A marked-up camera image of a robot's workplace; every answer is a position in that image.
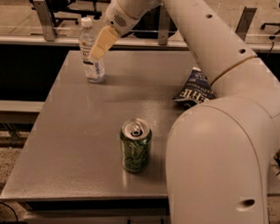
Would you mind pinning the middle metal railing post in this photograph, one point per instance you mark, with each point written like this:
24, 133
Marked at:
163, 26

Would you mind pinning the clear plastic water bottle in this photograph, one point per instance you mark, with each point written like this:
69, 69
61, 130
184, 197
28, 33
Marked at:
94, 71

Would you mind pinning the right metal railing post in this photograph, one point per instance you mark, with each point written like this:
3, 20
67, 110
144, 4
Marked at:
245, 21

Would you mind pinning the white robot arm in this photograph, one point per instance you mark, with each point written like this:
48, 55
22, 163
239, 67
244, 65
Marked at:
219, 152

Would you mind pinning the left metal railing post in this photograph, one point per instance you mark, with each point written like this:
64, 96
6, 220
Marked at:
44, 15

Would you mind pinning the black office chair left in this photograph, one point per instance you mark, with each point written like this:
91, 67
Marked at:
55, 6

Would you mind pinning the green soda can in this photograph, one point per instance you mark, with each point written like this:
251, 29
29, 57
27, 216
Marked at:
135, 136

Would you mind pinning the metal railing post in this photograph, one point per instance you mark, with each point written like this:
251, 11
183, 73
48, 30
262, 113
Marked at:
245, 21
44, 15
163, 26

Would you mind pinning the blue Kettle chips bag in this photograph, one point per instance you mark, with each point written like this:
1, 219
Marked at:
196, 90

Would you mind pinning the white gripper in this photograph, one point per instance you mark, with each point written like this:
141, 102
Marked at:
118, 18

